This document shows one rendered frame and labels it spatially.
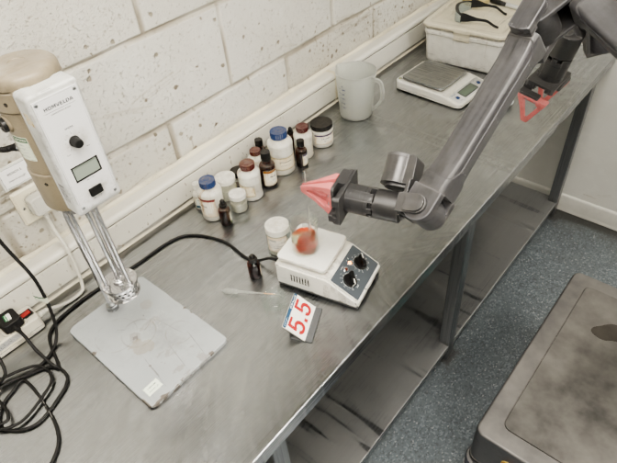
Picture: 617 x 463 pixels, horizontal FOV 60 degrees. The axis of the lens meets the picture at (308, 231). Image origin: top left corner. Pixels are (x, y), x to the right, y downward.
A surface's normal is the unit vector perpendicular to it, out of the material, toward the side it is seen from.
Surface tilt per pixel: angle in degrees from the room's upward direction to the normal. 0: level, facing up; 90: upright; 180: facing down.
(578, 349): 0
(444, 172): 27
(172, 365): 0
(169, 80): 90
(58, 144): 90
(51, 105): 90
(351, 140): 0
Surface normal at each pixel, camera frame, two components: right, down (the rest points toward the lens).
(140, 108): 0.76, 0.39
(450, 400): -0.07, -0.73
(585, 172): -0.64, 0.55
